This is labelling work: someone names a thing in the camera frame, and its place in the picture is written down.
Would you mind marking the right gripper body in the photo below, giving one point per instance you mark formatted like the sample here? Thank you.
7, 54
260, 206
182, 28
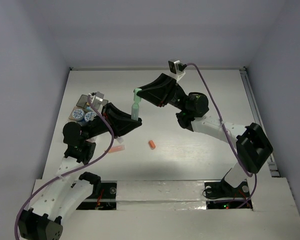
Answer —
175, 97

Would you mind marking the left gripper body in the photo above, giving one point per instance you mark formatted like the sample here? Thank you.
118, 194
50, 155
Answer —
107, 116

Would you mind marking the green pencil-shaped highlighter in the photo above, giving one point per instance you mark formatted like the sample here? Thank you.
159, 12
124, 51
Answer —
135, 106

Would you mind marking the green cap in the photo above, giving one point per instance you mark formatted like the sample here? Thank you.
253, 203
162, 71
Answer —
137, 99

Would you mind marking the orange cap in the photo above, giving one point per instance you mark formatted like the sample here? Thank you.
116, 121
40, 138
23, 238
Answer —
152, 144

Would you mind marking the grey-orange pencil-shaped highlighter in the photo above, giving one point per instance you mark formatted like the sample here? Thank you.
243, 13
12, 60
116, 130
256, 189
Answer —
120, 140

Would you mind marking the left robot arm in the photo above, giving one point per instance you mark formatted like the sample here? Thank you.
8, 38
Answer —
60, 196

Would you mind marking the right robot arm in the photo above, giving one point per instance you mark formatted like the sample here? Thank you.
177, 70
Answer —
250, 145

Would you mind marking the orange pencil-shaped highlighter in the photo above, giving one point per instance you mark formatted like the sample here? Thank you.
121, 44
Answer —
114, 149

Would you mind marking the grey smoked plastic bin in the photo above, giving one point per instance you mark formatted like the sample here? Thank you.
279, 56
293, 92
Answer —
83, 103

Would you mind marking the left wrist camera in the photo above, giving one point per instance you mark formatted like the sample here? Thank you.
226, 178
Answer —
98, 100

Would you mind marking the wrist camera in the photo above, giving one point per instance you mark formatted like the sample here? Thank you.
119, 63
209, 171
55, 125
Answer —
177, 69
98, 100

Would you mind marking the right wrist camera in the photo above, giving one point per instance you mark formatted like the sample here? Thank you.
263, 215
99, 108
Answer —
177, 69

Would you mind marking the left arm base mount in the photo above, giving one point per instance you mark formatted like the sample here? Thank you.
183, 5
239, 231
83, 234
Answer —
104, 200

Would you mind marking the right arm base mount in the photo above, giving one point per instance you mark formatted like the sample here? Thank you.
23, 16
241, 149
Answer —
221, 196

